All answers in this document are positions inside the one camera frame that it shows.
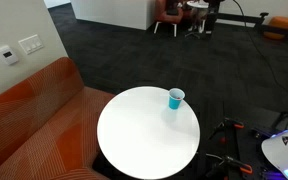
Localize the blue plastic cup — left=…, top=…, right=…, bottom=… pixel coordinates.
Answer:
left=169, top=88, right=185, bottom=109

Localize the orange chair with white legs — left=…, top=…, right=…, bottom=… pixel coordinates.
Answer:
left=154, top=0, right=183, bottom=36

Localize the black orange clamp upper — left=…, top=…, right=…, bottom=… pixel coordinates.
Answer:
left=209, top=117, right=244, bottom=139

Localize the black orange clamp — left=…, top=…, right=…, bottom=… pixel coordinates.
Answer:
left=205, top=153, right=253, bottom=180
left=209, top=117, right=244, bottom=139

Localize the small white round table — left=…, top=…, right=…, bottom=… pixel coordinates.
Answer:
left=186, top=0, right=209, bottom=38

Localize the orange patterned sofa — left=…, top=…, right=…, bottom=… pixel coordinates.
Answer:
left=0, top=57, right=113, bottom=180

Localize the black orange clamp lower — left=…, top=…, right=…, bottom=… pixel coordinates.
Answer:
left=205, top=153, right=253, bottom=180

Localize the orange round ottoman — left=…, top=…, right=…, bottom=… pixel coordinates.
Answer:
left=263, top=16, right=288, bottom=40

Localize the white light switch plate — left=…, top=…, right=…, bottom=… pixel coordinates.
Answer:
left=18, top=35, right=44, bottom=55

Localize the black floor cable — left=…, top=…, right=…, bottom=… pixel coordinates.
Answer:
left=232, top=0, right=287, bottom=91

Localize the white wall thermostat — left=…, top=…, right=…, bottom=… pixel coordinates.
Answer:
left=0, top=45, right=19, bottom=65

